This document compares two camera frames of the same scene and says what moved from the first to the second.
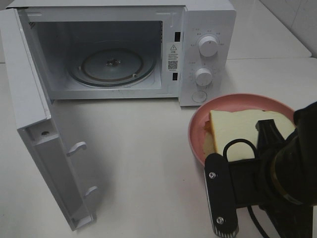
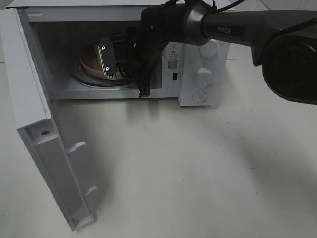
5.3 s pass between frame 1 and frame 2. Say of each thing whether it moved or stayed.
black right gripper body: moved
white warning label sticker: stayed
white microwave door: stayed
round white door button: stayed
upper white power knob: stayed
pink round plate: moved
